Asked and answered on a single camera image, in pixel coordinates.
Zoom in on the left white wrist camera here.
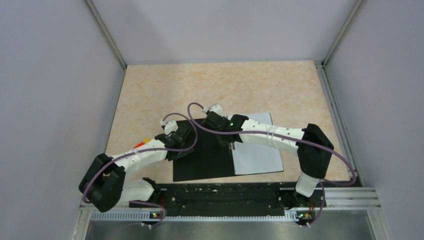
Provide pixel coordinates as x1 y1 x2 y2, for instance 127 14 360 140
160 120 178 135

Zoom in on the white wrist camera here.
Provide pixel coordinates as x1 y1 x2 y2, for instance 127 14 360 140
202 104 228 117
160 120 178 135

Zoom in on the white slotted cable duct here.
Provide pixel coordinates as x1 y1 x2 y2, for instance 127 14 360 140
90 209 299 222

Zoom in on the red block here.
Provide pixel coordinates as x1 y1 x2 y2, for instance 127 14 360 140
133 142 145 149

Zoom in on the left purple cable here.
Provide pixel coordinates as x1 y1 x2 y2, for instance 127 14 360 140
82 112 199 205

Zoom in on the white paper stack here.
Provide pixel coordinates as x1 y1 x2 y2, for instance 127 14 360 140
231 112 285 176

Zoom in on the grey black file folder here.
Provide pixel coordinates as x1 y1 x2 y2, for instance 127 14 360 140
172 116 285 183

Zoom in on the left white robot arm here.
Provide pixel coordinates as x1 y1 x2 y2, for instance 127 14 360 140
78 124 198 213

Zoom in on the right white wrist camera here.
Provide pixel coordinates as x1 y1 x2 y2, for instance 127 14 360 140
202 104 228 117

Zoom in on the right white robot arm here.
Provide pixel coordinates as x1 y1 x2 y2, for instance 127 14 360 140
201 111 334 206

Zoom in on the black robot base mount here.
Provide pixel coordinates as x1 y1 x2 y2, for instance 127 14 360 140
148 182 327 218

